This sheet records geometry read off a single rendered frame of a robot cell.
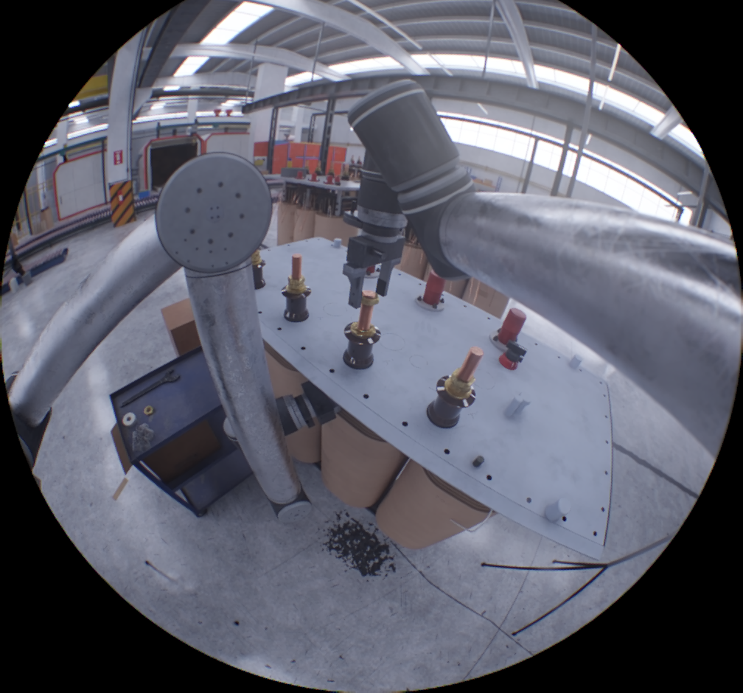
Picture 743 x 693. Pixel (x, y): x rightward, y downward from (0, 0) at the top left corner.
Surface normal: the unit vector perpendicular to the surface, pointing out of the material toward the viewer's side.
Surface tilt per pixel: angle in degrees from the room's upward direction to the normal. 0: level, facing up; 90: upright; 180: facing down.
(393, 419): 0
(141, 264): 82
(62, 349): 82
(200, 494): 0
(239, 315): 80
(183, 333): 90
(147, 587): 0
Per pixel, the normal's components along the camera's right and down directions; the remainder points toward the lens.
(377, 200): -0.27, 0.51
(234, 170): 0.63, 0.27
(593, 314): -0.95, 0.31
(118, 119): 0.77, 0.45
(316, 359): 0.15, -0.81
